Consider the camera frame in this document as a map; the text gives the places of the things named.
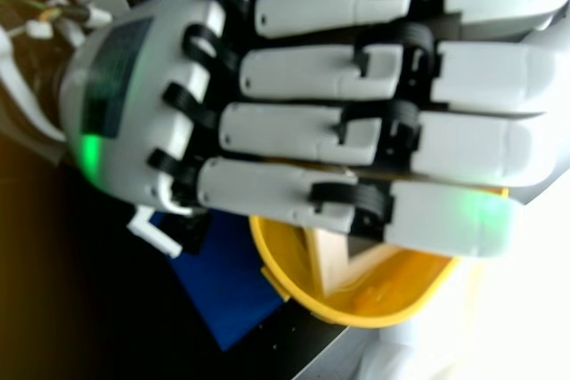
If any blue mat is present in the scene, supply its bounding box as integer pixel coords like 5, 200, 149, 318
149, 208, 290, 352

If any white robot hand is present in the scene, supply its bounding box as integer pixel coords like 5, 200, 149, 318
60, 0, 570, 260

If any yellow plastic tub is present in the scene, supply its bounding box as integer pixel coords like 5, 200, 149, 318
248, 186, 511, 330

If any calculator box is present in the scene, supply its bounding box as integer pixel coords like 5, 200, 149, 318
305, 226, 397, 299

